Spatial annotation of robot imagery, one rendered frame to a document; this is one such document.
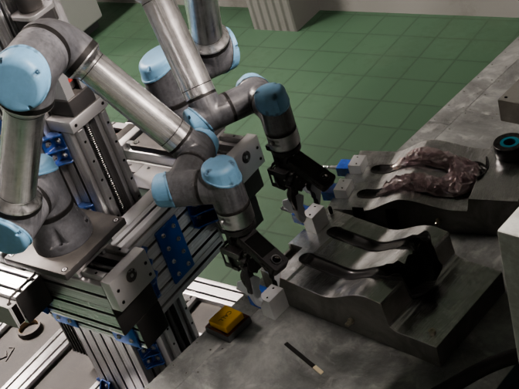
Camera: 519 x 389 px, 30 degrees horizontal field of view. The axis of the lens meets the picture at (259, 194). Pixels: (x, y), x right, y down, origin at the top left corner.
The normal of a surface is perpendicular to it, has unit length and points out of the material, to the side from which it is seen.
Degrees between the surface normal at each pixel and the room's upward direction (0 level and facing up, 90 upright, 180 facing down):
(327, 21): 0
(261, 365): 0
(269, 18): 90
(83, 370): 0
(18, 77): 84
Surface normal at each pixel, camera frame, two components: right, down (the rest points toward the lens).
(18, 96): -0.19, 0.50
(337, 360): -0.26, -0.79
